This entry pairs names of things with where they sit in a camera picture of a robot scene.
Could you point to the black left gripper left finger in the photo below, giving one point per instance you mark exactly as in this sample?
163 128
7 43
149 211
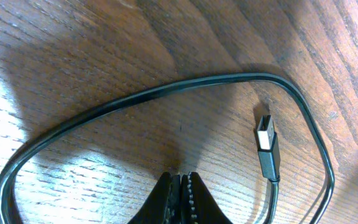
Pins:
162 206

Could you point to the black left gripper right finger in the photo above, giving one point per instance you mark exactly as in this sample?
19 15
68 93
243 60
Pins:
197 205

